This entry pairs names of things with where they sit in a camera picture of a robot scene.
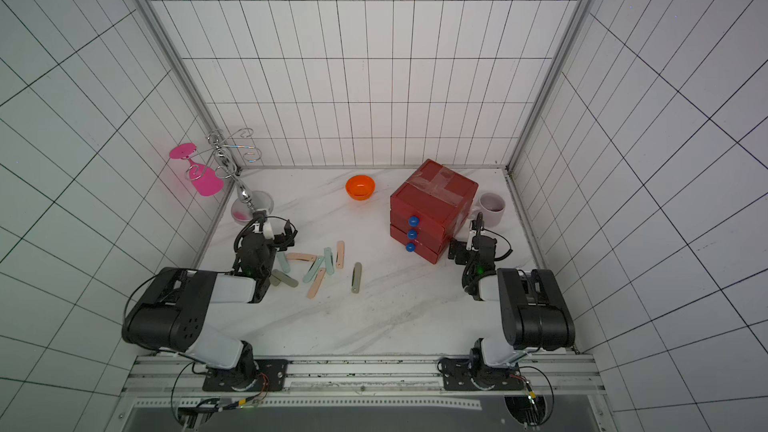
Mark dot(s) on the white pink mug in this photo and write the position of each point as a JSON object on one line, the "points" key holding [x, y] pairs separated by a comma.
{"points": [[491, 206]]}

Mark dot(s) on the mint knife upright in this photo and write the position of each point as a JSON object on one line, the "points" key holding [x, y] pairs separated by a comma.
{"points": [[329, 261]]}

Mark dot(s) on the peach knife upright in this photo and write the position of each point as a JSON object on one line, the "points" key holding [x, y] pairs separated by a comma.
{"points": [[340, 255]]}

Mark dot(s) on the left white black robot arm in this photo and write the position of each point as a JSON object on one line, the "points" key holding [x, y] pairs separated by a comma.
{"points": [[171, 314]]}

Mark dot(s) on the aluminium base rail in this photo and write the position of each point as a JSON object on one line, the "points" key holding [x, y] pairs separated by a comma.
{"points": [[172, 384]]}

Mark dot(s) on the mint knife left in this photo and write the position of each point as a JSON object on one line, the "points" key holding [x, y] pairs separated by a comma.
{"points": [[283, 262]]}

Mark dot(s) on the orange bowl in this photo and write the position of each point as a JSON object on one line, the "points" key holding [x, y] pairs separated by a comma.
{"points": [[360, 187]]}

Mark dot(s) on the olive knife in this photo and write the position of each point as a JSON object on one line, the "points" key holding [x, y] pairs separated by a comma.
{"points": [[356, 278], [281, 277]]}

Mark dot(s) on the pink wine glass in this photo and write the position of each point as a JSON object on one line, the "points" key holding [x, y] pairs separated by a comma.
{"points": [[203, 178]]}

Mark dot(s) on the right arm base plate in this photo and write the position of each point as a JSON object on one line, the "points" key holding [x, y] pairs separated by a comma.
{"points": [[460, 375]]}

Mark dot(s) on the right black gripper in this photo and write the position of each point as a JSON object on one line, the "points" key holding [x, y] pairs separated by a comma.
{"points": [[475, 243]]}

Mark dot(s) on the red three-drawer cabinet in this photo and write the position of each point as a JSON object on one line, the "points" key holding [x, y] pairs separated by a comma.
{"points": [[433, 178]]}

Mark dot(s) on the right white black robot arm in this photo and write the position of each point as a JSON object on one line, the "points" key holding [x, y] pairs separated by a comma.
{"points": [[533, 312]]}

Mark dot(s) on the red top drawer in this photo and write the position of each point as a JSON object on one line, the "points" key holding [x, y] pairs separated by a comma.
{"points": [[429, 215]]}

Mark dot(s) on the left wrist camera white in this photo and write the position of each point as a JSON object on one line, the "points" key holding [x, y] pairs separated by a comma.
{"points": [[265, 228]]}

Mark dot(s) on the chrome glass rack stand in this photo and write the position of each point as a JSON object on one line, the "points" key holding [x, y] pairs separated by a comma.
{"points": [[230, 159]]}

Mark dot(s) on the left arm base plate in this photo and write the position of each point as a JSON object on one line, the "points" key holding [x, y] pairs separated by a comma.
{"points": [[262, 375]]}

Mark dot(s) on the peach knife lower diagonal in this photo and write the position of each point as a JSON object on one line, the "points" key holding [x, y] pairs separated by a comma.
{"points": [[314, 288]]}

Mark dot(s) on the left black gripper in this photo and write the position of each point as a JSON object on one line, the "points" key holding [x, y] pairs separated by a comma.
{"points": [[281, 238]]}

